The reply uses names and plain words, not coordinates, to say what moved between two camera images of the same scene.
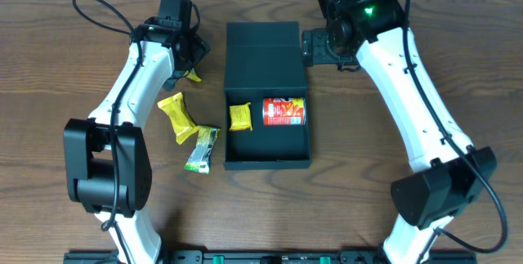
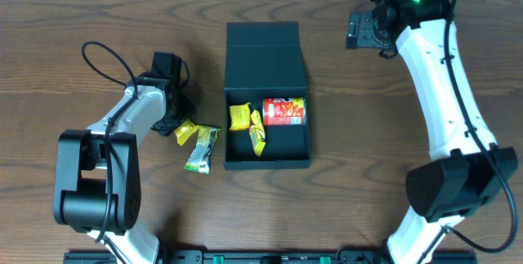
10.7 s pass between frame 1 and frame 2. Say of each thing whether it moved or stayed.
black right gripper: moved
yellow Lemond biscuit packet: stayed
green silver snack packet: stayed
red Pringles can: stayed
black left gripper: moved
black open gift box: stayed
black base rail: stayed
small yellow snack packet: moved
